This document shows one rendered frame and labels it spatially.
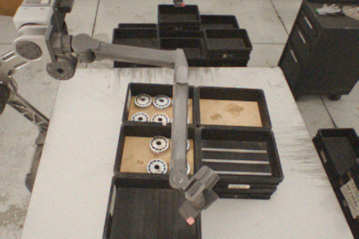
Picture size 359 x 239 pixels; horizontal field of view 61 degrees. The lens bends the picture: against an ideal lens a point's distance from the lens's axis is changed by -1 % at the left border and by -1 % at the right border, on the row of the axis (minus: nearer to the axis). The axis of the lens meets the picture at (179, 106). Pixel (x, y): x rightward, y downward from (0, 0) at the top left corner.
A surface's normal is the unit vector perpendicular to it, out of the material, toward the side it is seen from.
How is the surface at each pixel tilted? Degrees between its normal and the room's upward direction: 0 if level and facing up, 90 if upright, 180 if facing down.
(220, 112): 0
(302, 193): 0
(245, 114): 0
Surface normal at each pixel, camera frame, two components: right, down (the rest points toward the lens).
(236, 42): 0.06, -0.66
